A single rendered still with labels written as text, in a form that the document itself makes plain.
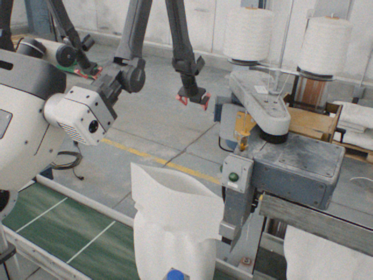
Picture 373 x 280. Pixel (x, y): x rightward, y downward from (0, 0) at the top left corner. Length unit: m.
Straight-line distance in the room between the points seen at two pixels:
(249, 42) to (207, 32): 5.59
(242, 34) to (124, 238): 1.36
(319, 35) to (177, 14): 0.45
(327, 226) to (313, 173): 0.31
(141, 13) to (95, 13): 7.42
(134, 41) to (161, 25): 6.30
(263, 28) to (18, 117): 0.78
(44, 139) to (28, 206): 1.44
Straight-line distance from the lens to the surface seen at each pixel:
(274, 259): 1.68
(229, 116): 1.38
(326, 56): 1.11
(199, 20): 6.78
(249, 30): 1.14
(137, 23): 0.97
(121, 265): 1.90
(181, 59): 1.25
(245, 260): 2.44
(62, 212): 2.27
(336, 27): 1.10
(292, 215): 1.22
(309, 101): 1.38
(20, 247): 2.22
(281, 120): 1.02
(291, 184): 0.96
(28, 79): 0.98
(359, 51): 6.07
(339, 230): 1.21
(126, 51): 0.96
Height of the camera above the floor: 1.81
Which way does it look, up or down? 29 degrees down
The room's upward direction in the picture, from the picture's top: 3 degrees clockwise
